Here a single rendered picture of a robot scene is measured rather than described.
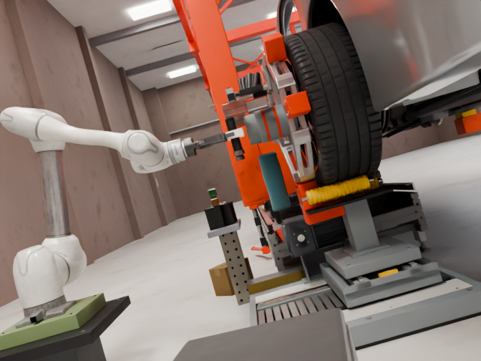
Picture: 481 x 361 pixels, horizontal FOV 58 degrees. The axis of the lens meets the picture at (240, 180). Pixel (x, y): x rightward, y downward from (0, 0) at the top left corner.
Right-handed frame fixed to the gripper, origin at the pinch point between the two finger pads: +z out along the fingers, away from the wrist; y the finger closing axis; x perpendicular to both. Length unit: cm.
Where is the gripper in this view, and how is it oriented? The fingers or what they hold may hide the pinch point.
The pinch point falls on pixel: (235, 134)
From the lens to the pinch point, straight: 168.9
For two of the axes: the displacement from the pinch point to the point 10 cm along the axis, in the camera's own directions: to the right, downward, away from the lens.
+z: 9.6, -2.8, -0.1
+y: -0.1, -0.1, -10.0
